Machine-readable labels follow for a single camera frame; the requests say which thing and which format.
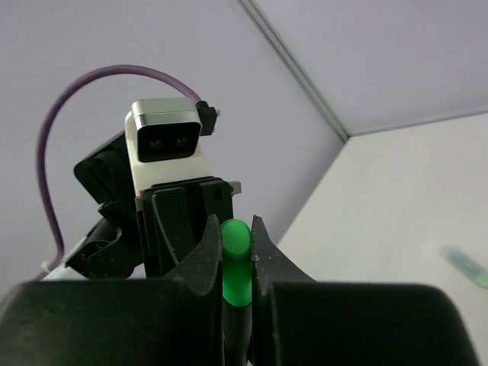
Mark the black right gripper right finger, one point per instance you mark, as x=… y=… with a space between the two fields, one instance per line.
x=297 y=320

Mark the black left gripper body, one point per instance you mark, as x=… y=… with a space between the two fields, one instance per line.
x=172 y=217

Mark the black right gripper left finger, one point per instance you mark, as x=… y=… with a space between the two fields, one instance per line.
x=173 y=320

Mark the black green-tipped marker pen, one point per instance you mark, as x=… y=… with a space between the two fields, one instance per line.
x=237 y=332

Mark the green pen cap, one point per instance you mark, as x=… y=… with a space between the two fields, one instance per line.
x=237 y=283

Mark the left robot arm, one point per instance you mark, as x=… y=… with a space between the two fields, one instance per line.
x=112 y=248

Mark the pale green highlighter pen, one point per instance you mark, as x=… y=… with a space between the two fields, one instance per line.
x=469 y=268

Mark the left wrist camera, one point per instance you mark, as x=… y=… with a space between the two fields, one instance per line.
x=162 y=139

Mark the left aluminium frame post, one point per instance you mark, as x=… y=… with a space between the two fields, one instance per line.
x=292 y=64

